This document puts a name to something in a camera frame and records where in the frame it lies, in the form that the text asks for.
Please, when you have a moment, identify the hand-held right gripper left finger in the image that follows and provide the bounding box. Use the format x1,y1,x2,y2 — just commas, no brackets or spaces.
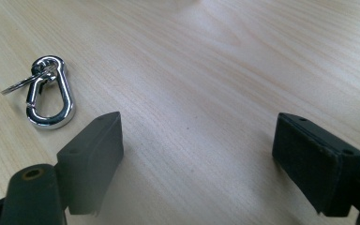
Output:
55,111,125,218

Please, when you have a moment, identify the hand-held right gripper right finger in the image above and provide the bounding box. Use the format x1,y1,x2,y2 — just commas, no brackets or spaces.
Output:
271,112,360,218

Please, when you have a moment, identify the silver carabiner clip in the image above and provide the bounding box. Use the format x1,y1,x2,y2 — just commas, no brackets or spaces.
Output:
25,54,76,130

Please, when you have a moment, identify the silver key ring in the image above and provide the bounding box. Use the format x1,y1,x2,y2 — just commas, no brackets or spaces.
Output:
0,64,58,96

